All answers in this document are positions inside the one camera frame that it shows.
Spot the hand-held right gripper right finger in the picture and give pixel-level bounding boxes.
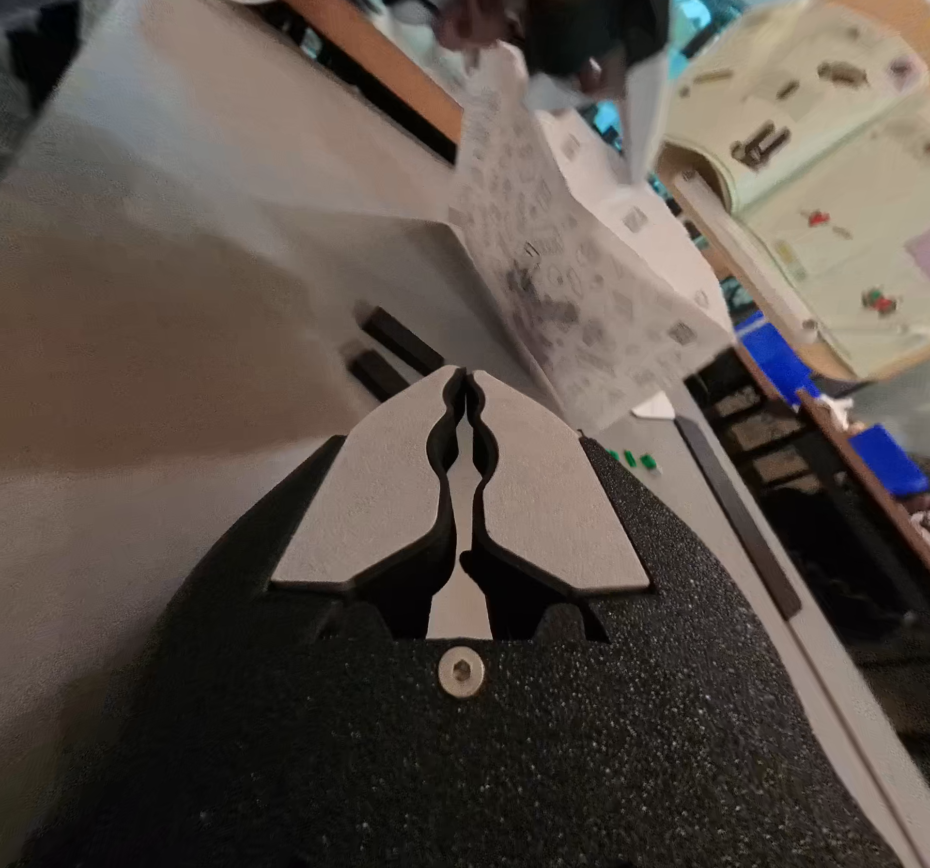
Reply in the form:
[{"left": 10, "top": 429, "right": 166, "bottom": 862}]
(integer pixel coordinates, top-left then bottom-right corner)
[{"left": 460, "top": 370, "right": 652, "bottom": 638}]

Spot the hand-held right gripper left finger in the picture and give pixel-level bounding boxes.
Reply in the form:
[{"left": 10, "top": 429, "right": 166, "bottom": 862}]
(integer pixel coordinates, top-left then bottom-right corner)
[{"left": 270, "top": 365, "right": 467, "bottom": 629}]

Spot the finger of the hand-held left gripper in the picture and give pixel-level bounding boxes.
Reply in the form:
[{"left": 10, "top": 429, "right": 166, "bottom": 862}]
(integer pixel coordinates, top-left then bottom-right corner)
[{"left": 625, "top": 47, "right": 673, "bottom": 184}]

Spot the black brick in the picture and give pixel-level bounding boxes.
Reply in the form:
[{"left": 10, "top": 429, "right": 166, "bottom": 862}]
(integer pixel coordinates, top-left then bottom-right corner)
[
  {"left": 350, "top": 347, "right": 409, "bottom": 405},
  {"left": 362, "top": 305, "right": 446, "bottom": 376}
]

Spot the white printed instruction sheet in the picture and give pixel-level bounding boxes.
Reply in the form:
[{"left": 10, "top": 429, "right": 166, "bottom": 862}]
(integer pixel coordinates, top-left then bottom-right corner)
[{"left": 445, "top": 40, "right": 736, "bottom": 434}]

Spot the blue storage bin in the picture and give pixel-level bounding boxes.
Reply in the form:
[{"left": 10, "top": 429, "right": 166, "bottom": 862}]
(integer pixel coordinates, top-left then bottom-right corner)
[
  {"left": 846, "top": 423, "right": 930, "bottom": 500},
  {"left": 735, "top": 310, "right": 818, "bottom": 404}
]

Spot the curved plywood panel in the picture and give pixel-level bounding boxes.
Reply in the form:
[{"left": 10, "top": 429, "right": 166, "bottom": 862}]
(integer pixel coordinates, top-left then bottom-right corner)
[{"left": 814, "top": 0, "right": 930, "bottom": 384}]

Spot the dark shelf unit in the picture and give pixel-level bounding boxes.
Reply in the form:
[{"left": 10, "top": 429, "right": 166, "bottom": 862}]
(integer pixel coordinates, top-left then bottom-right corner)
[{"left": 686, "top": 348, "right": 930, "bottom": 673}]

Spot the wooden rail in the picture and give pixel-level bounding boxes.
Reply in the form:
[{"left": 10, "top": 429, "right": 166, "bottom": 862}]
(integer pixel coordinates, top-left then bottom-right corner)
[{"left": 254, "top": 0, "right": 466, "bottom": 160}]

